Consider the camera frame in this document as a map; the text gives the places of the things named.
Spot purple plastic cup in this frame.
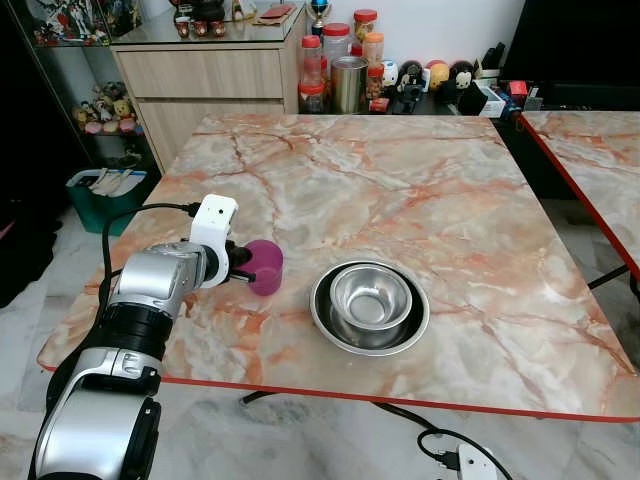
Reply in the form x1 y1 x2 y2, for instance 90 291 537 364
245 239 285 297

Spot stainless steel plate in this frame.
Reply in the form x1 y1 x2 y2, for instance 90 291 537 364
310 258 431 357

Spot stainless steel bowl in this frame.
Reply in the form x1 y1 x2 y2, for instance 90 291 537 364
330 263 413 336

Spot white folded cloth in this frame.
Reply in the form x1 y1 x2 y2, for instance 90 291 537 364
85 168 143 197

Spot green plastic basket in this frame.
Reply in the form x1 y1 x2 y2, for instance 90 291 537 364
66 168 153 237

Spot wooden drawer cabinet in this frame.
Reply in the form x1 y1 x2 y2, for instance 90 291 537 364
110 10 306 171

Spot stainless steel canister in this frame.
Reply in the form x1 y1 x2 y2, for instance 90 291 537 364
331 56 369 114

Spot small plush dolls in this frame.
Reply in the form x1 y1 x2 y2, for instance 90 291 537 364
72 82 138 135

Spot small red-lidded jar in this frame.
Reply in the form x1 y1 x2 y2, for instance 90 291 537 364
366 65 390 101

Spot black side table leg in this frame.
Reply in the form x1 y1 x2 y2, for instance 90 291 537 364
588 264 633 291

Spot black toy figurine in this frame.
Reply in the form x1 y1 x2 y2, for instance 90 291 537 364
398 60 426 101

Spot small dark ornaments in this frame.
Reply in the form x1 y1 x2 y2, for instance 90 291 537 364
170 0 227 39

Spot red flat case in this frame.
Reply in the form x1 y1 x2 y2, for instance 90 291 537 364
255 4 297 25

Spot small trophy cup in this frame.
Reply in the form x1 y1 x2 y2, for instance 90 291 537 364
308 0 333 36

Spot yellow round figurine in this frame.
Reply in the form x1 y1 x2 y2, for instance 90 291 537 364
427 62 451 91

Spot glass display shelf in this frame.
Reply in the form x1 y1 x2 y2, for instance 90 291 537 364
20 0 161 176

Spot black and red mouse figurine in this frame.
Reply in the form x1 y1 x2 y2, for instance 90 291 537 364
448 60 477 103

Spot white box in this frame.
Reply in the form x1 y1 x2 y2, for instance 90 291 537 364
472 80 511 117

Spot robot model kit box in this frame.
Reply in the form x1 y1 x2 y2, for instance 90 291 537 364
25 0 111 46

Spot black television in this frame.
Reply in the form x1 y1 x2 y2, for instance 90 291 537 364
500 0 640 86

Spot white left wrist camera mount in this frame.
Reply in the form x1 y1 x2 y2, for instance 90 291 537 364
190 195 239 288

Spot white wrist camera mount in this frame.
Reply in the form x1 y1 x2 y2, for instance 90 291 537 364
190 195 239 288
455 443 501 480

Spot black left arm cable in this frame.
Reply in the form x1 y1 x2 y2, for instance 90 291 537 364
100 202 201 301

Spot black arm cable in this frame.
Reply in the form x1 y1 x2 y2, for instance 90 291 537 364
417 428 513 480
100 202 201 301

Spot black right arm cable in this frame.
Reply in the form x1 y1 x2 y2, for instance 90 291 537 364
417 428 513 480

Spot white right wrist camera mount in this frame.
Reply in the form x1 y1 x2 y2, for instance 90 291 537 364
455 443 501 480

